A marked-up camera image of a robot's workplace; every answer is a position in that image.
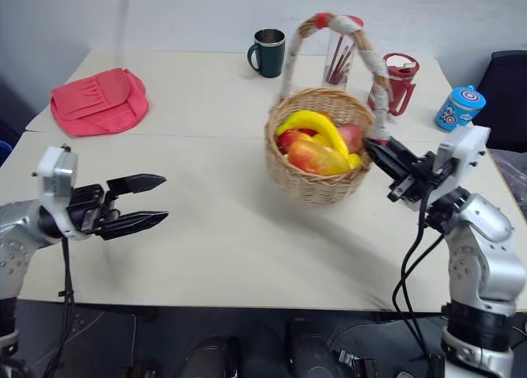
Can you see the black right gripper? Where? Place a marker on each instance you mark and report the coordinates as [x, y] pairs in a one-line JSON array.
[[420, 180]]

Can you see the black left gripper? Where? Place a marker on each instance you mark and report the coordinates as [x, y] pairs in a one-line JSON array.
[[87, 207]]

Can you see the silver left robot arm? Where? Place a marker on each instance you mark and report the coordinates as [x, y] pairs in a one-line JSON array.
[[16, 234]]

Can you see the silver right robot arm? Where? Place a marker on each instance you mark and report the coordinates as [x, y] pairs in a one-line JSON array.
[[481, 250]]

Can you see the red apple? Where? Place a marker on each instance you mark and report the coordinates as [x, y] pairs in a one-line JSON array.
[[352, 137]]

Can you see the red lidded pitcher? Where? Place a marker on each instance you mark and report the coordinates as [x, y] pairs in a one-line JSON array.
[[401, 79]]

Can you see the blue shield print tin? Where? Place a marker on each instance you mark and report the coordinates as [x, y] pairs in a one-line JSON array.
[[459, 108]]

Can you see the orange red mango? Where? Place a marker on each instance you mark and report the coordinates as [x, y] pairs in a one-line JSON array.
[[313, 157]]

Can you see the yellow banana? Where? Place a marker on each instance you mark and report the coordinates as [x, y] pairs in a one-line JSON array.
[[319, 124]]

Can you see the red stick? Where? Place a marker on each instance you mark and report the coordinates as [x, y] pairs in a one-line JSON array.
[[342, 65], [348, 67], [335, 61]]

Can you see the red fabric pouch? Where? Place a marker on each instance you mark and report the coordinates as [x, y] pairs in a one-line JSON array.
[[101, 102]]

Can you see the small red fruit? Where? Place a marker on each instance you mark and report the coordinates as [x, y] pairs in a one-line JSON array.
[[290, 138]]

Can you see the clear glass tumbler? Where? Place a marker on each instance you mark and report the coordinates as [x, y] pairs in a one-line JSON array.
[[341, 57]]

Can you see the black chair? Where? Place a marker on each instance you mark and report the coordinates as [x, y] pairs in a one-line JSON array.
[[506, 98]]

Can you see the blue object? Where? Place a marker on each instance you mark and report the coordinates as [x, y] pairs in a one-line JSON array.
[[3, 152]]

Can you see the dark green steel mug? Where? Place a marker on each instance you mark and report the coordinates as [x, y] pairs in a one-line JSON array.
[[269, 57]]

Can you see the dark rounded shape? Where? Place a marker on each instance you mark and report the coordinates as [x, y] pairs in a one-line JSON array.
[[311, 351], [210, 359]]

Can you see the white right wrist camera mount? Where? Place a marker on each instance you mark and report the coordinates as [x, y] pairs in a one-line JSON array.
[[463, 151]]

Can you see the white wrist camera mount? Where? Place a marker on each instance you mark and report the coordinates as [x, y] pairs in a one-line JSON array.
[[463, 151], [53, 176]]

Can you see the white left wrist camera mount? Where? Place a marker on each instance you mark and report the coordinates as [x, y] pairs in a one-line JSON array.
[[53, 176]]

